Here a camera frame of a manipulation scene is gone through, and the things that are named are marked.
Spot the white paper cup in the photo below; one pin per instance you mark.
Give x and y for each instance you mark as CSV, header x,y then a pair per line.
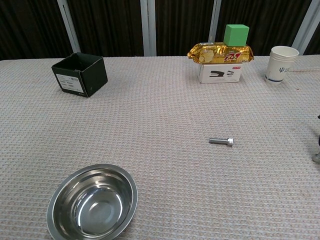
x,y
280,67

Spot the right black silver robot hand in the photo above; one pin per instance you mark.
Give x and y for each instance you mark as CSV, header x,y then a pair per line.
x,y
319,142

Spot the gold foil snack package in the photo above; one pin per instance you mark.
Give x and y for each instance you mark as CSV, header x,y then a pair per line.
x,y
215,55

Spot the stainless steel bowl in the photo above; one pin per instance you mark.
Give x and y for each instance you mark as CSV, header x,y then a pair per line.
x,y
92,207

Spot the green foam cube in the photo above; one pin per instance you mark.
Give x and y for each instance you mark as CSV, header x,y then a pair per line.
x,y
236,35

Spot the black curtain panel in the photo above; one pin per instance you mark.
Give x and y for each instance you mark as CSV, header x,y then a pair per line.
x,y
315,40
30,27
270,20
110,25
182,25

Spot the black open cardboard box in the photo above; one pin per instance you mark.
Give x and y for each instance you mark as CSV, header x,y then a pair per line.
x,y
92,75

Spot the white frame post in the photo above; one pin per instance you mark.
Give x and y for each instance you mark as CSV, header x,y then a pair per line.
x,y
147,27
68,27
306,27
215,20

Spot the silver bolt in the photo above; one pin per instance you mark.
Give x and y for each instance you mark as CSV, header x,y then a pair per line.
x,y
220,140

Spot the white stapler box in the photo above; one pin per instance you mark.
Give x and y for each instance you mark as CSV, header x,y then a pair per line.
x,y
220,73

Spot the beige woven tablecloth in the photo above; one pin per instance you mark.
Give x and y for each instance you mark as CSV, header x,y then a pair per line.
x,y
155,120

